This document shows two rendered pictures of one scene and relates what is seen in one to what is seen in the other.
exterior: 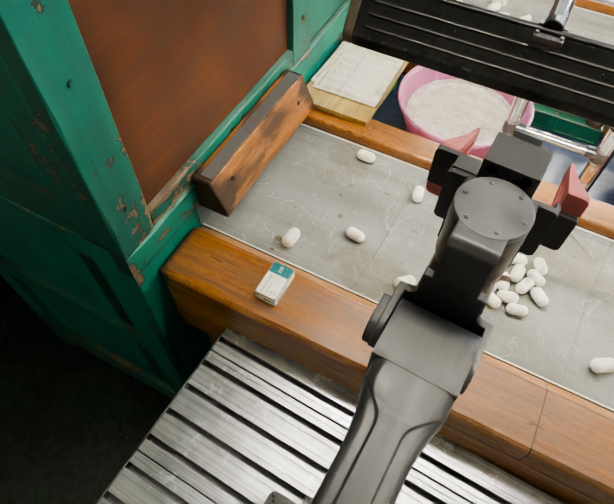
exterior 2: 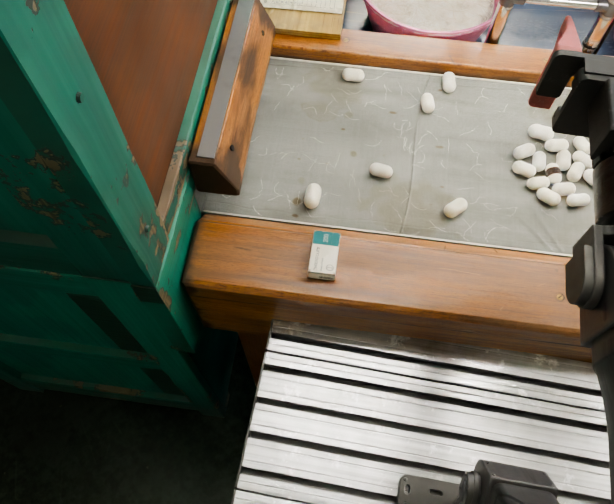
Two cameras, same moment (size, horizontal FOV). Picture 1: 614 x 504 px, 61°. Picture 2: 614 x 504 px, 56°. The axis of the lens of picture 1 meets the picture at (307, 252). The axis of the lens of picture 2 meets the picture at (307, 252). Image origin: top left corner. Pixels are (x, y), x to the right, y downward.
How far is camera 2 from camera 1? 0.20 m
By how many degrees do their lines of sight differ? 12
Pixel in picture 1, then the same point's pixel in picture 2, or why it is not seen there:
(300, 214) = (308, 165)
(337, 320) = (407, 273)
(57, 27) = (54, 26)
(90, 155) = (110, 180)
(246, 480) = (368, 475)
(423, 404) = not seen: outside the picture
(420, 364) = not seen: outside the picture
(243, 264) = (276, 244)
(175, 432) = (269, 454)
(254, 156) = (242, 113)
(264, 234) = (279, 201)
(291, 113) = (260, 48)
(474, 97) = not seen: outside the picture
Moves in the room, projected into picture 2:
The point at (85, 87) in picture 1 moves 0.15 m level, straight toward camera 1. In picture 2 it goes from (91, 95) to (228, 212)
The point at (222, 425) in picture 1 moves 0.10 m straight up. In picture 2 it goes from (316, 427) to (318, 413)
